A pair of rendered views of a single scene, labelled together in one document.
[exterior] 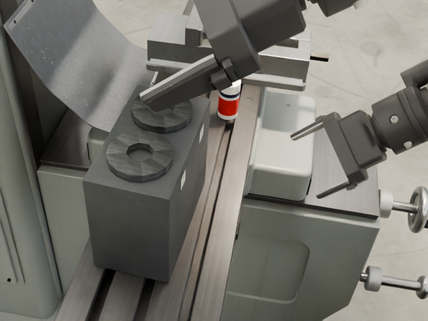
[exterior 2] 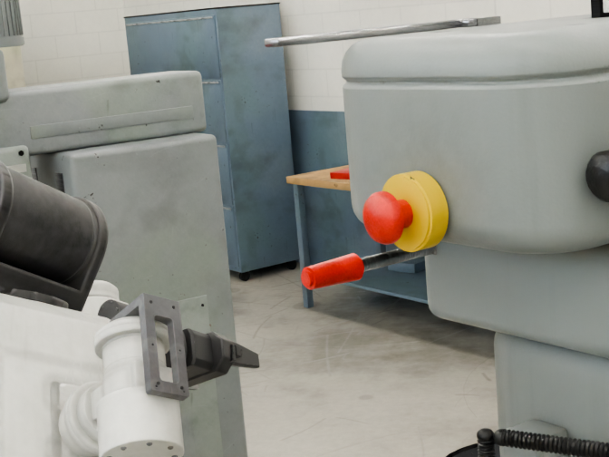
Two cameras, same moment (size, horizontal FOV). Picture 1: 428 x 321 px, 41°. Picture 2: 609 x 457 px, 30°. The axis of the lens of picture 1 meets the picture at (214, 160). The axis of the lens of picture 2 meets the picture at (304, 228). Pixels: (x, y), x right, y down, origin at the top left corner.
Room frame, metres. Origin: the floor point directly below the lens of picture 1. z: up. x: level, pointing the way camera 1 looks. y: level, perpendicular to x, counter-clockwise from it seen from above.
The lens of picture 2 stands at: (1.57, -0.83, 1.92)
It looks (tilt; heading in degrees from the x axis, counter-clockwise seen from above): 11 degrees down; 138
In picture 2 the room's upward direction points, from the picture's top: 5 degrees counter-clockwise
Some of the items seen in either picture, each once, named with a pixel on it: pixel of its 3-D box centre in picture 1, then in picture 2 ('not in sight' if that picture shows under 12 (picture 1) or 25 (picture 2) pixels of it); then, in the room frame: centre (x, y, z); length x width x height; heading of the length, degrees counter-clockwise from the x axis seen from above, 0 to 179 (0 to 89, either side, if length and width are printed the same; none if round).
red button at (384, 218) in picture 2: not in sight; (390, 216); (0.99, -0.23, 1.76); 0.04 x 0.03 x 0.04; 174
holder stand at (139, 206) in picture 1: (153, 178); not in sight; (0.60, 0.09, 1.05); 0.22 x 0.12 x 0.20; 170
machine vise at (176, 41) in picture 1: (230, 41); not in sight; (1.08, -0.01, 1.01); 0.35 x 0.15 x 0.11; 85
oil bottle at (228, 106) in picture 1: (229, 92); not in sight; (0.89, -0.02, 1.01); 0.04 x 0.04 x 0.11
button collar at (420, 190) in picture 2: not in sight; (413, 211); (0.99, -0.21, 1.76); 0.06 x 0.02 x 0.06; 174
